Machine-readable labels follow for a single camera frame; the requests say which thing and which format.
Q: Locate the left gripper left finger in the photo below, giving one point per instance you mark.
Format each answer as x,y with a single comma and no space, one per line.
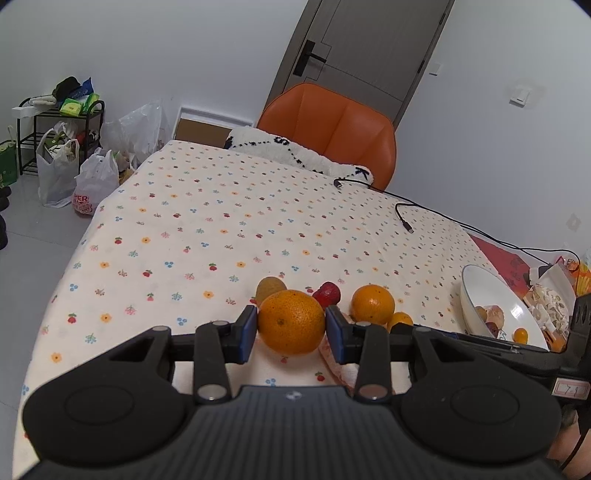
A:
216,344

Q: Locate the red paper mat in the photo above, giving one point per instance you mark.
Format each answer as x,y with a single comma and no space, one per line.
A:
514,270

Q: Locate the white wall switch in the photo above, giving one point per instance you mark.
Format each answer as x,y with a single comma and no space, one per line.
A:
520,95

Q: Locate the black door handle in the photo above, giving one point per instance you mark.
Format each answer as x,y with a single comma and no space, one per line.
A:
307,53

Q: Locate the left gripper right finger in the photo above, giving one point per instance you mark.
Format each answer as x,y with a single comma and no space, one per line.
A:
368,346

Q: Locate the white red plastic bag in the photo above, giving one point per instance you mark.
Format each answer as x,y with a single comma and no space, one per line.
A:
98,177

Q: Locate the black metal shelf rack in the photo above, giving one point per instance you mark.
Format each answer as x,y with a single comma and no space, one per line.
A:
36,127

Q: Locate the right hand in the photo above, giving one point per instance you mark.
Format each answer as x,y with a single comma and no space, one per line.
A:
565,442

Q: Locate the white box of snacks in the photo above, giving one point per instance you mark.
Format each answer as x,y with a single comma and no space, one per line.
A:
551,301

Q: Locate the white ceramic plate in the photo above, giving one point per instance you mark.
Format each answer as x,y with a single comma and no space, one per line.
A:
479,287

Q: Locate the grey door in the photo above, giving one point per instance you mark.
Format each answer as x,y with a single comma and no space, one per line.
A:
376,51

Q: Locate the green bag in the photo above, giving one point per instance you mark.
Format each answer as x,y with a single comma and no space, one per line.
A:
8,163

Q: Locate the brown kiwi fruit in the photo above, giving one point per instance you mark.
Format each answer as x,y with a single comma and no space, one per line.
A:
266,287

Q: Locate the small yellow fruit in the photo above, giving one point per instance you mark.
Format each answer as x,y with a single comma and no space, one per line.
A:
400,318

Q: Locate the orange leather chair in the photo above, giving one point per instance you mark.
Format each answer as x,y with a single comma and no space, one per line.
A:
343,130

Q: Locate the clear plastic bag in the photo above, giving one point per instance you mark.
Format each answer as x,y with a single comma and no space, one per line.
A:
138,134

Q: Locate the small orange kumquat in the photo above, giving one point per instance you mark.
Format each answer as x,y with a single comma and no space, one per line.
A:
521,336

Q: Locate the small red fruit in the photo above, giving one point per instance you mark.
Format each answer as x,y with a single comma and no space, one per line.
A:
328,295

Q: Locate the large orange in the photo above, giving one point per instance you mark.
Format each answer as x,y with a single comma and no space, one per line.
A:
373,304

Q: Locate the white plush cushion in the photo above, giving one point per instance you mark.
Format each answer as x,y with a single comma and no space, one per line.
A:
259,143

